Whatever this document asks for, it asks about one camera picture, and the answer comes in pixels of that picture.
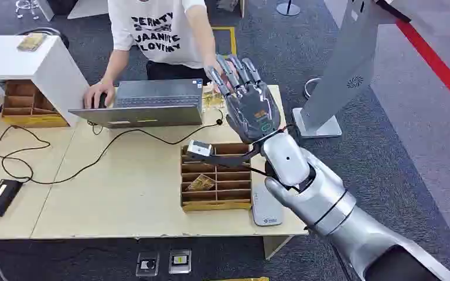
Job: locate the person's right hand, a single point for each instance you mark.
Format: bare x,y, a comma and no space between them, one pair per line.
95,93

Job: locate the person's left hand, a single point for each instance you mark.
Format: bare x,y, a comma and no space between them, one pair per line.
211,62

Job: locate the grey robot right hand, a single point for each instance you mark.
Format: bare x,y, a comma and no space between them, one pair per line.
254,110

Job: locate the black computer mouse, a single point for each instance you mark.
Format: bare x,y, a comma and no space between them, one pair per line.
102,101

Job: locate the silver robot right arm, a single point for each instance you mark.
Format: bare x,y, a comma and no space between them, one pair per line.
326,201

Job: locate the gold cards pile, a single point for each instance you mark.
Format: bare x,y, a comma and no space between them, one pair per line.
212,100

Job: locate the white desk shelf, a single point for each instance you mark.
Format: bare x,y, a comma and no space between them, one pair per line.
54,66

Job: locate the grey laptop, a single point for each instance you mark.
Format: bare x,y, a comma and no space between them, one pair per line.
151,104

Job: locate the person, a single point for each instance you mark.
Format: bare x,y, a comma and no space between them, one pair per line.
159,35

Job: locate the wooden box with compartments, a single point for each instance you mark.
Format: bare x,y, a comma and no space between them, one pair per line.
23,106

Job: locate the gold card stack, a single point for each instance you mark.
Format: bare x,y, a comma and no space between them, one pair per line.
31,42

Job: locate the wooden card box with dividers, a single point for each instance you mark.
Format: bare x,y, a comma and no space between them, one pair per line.
225,194

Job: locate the gold printed card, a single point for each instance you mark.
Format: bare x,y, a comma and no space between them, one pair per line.
201,183

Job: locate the round stanchion base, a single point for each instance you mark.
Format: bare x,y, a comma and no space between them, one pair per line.
288,8

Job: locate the grey flat card reader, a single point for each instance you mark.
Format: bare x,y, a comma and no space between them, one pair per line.
267,207

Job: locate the silver kiosk stand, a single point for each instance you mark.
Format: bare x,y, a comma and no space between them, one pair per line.
345,70

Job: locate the chrome chair base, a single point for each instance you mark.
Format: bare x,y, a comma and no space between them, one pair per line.
27,7

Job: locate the black power adapter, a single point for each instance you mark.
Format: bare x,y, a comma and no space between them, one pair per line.
0,197

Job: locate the floor socket with yellow label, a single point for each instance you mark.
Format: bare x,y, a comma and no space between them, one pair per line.
180,261

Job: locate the floor socket with round plug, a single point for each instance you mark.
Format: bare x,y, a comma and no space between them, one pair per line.
147,264

